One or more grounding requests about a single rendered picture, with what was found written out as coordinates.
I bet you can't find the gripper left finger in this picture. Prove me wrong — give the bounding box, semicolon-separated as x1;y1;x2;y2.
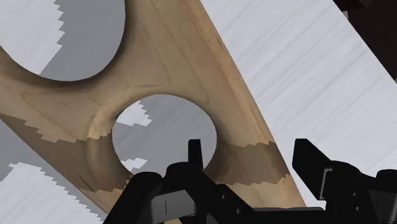
103;139;265;224

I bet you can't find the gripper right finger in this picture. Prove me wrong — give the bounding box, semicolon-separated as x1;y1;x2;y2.
292;138;397;224

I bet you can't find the wooden object with round holes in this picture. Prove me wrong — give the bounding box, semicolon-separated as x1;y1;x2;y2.
0;0;307;224

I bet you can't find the dark brown furniture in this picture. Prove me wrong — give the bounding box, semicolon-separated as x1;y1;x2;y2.
333;0;397;82

